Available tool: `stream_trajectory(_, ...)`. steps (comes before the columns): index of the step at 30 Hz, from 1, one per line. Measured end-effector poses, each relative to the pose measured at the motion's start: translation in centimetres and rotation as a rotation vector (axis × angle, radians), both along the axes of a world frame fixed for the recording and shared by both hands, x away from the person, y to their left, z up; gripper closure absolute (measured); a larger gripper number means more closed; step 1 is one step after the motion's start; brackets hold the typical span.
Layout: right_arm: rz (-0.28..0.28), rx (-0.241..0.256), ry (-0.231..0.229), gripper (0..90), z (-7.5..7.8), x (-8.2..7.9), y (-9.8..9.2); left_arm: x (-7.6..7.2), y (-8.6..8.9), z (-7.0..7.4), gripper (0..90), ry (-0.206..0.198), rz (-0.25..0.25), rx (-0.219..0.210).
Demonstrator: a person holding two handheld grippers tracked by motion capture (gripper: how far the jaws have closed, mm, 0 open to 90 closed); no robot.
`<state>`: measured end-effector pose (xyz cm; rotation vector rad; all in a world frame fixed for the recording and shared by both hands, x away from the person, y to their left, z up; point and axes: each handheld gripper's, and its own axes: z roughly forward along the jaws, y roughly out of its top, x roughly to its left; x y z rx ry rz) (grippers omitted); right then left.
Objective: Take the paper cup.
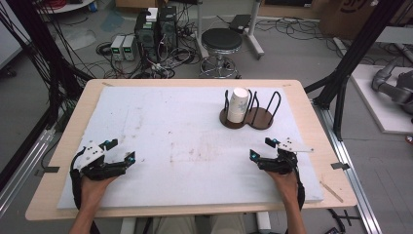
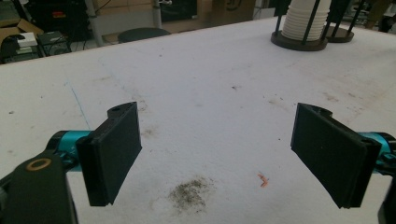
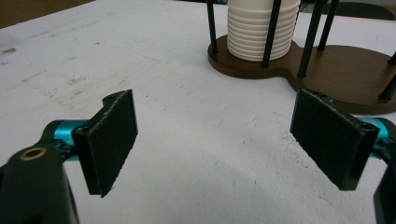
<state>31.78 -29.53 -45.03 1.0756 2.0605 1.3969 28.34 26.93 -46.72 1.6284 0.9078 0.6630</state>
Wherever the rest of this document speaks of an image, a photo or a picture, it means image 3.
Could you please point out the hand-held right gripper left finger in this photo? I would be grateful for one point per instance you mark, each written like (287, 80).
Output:
(106, 140)

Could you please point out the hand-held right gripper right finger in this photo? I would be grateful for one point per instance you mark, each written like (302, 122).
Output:
(327, 137)

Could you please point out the white foam mat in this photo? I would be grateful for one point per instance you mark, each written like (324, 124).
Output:
(202, 140)

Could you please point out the stack of white paper cups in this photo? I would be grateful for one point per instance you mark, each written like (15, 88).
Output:
(249, 31)

